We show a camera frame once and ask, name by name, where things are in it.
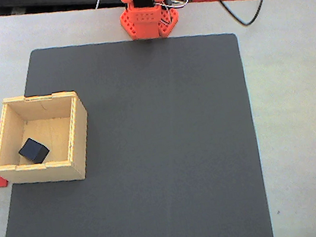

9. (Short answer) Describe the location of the dark blue cube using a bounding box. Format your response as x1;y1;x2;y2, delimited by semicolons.
16;135;52;167

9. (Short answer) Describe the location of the open wooden box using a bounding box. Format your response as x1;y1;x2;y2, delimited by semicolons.
0;86;98;194

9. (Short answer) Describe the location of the dark grey mat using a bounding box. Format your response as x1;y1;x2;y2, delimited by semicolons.
0;17;274;237

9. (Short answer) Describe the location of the black background device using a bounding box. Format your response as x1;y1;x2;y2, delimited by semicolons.
0;0;125;24

